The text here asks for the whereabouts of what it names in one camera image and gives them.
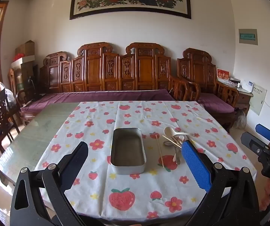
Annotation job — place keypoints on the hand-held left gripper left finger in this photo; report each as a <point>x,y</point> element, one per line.
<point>77,162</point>

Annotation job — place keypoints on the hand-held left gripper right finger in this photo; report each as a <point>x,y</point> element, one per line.
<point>195,164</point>

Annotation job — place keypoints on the wooden chopstick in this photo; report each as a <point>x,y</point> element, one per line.
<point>171,141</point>
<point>160,151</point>
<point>175,140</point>

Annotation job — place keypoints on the large cream plastic spoon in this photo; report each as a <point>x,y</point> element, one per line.
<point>169,131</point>

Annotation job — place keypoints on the rectangular metal tray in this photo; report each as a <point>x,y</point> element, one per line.
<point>128,150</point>

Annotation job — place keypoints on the grey fluffy mop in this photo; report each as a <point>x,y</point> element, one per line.
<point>240,119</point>

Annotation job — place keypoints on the strawberry flower printed tablecloth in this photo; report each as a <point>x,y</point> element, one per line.
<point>102,186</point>

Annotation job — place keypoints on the wooden side table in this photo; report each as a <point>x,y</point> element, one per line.
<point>243,98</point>

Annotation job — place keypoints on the white tabletop device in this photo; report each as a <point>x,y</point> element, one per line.
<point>247,87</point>

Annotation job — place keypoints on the purple armchair cushion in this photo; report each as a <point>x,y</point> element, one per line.
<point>217,104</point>

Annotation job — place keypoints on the long purple sofa cushion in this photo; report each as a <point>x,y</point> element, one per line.
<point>90,97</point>

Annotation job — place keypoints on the red desk calendar card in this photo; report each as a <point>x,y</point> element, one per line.
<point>222,75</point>

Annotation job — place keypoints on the dark wooden dining chair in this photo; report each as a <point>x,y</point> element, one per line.
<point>1,120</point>

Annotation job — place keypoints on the carved wooden armchair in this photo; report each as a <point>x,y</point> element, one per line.
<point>197,68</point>

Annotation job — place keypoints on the carved wooden sofa bench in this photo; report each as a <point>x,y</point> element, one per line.
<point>95,70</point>

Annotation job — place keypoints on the clear plastic bag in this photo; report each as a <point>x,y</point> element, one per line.
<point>8,96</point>

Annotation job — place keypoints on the large dark cardboard box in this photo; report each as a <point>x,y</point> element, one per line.
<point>28,75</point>

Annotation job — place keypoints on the flat white box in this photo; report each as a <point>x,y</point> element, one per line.
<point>23,60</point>

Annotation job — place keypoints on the brown cardboard box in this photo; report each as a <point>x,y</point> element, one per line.
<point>25,48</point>

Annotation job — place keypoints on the white wall electrical panel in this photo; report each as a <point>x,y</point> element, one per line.
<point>257,98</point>

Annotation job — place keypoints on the grey wall panel box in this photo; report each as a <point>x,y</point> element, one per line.
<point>247,37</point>

